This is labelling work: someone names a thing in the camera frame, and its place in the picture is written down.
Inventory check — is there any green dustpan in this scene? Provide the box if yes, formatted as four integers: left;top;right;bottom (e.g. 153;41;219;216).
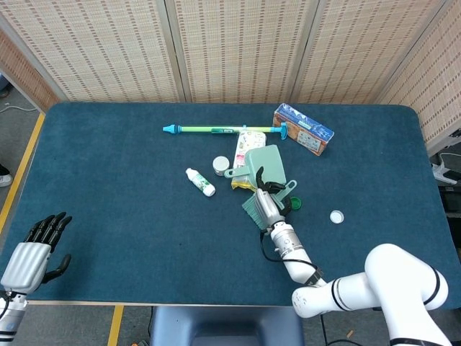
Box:
223;144;287;191

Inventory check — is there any green blue water squirter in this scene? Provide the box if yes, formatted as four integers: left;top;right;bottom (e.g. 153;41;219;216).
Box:
162;122;290;141

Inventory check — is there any small jar with white lid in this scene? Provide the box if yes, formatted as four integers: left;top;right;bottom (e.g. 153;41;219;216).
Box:
212;156;231;177

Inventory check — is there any dark blue table mat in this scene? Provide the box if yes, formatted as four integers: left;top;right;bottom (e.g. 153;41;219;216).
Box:
0;102;461;310

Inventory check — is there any black box on floor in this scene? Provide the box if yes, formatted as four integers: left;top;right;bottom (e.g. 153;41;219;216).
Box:
438;184;461;217

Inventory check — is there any small white bottle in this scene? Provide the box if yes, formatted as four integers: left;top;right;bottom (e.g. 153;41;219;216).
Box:
185;167;217;198

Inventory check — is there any woven bamboo screen panel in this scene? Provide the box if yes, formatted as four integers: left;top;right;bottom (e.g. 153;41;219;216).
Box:
0;0;187;104
374;0;461;156
291;0;451;105
0;28;61;112
165;0;320;105

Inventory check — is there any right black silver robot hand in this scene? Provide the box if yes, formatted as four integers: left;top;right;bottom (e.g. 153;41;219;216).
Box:
254;166;293;230

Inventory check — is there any blue brown carton box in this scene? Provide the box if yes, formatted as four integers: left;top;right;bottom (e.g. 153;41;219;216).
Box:
272;103;335;159

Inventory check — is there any white yellow snack packet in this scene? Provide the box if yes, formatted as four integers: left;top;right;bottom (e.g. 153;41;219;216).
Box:
230;131;267;194

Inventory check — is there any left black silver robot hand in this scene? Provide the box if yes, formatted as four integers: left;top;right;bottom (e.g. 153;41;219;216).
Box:
0;211;73;293

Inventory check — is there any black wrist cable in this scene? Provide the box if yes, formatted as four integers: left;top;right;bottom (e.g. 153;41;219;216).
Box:
259;230;321;278

